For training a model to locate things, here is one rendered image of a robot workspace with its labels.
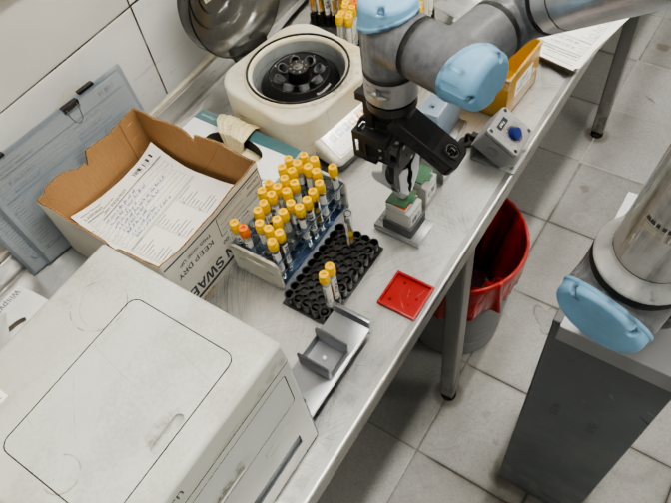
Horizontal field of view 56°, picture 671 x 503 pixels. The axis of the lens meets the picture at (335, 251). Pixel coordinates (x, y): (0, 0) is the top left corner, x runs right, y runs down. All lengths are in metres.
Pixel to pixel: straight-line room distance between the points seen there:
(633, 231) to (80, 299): 0.60
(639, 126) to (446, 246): 1.62
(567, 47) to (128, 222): 0.93
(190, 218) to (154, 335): 0.43
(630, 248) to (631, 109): 1.98
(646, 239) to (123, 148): 0.89
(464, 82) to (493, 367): 1.32
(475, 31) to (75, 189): 0.73
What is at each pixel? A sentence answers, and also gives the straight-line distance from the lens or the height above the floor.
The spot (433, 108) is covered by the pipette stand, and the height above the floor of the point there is 0.97.
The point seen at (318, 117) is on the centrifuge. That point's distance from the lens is 1.16.
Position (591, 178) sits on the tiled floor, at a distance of 2.41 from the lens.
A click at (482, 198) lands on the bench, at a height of 0.88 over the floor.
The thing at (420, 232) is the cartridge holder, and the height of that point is 0.89.
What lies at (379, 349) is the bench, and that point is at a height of 0.87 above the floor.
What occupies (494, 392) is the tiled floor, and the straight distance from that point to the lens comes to 1.92.
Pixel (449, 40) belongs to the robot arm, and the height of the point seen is 1.31.
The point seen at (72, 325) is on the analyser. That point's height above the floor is 1.17.
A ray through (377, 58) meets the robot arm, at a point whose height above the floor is 1.26.
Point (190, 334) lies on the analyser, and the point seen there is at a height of 1.17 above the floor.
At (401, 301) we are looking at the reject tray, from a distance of 1.03.
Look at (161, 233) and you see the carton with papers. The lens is 1.12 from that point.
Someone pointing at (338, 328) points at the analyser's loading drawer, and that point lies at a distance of 0.97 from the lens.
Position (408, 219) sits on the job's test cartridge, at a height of 0.94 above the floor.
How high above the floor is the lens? 1.77
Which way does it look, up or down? 55 degrees down
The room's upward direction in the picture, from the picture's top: 11 degrees counter-clockwise
